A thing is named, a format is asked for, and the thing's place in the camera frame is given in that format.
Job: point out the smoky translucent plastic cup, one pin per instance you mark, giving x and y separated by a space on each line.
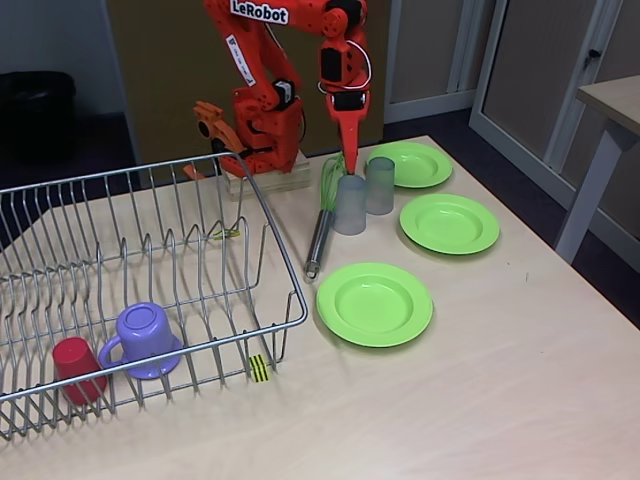
381 185

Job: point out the pale translucent plastic cup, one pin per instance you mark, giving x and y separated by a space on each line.
350 210

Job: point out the purple plastic mug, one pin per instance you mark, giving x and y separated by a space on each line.
142 335

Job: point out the red plastic cup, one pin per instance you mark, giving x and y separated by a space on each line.
75 365

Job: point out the red-orange robot arm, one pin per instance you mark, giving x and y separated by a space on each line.
267 55

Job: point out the wooden base block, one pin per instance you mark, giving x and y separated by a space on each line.
305 175

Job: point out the green plastic plate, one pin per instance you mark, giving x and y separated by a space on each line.
425 162
450 220
375 305

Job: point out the orange clamp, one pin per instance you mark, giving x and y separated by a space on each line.
207 117

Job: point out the yellow black striped tape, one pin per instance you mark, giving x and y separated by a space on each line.
260 369
227 233

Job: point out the brown board panel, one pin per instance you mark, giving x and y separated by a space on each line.
160 75

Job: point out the grey cabinet with lock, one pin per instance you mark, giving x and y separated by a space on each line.
540 60

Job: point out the beige side table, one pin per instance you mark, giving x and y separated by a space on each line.
615 92

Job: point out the black trash bin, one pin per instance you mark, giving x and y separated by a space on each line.
35 115

